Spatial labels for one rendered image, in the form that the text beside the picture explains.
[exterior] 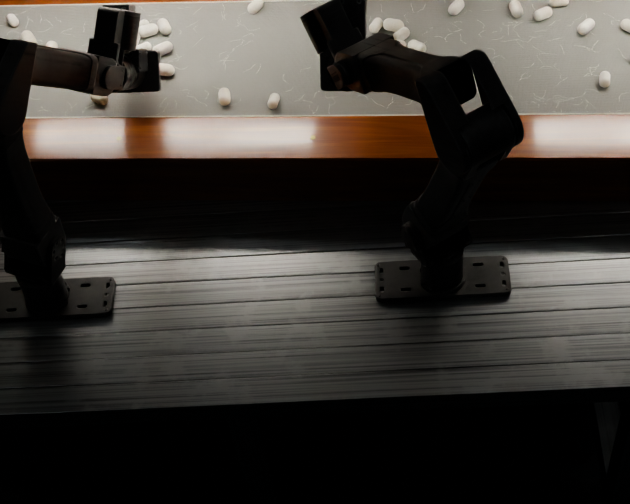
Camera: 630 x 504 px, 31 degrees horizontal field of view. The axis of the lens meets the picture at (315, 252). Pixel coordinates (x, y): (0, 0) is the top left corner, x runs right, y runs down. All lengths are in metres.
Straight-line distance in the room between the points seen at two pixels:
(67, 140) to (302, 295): 0.47
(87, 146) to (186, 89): 0.21
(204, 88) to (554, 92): 0.58
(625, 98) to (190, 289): 0.75
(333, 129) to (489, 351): 0.44
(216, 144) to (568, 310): 0.60
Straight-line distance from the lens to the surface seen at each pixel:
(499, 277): 1.69
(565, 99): 1.87
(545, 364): 1.62
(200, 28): 2.05
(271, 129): 1.80
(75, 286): 1.77
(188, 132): 1.82
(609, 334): 1.66
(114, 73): 1.72
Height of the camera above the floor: 2.02
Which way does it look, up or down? 51 degrees down
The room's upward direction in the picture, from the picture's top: 8 degrees counter-clockwise
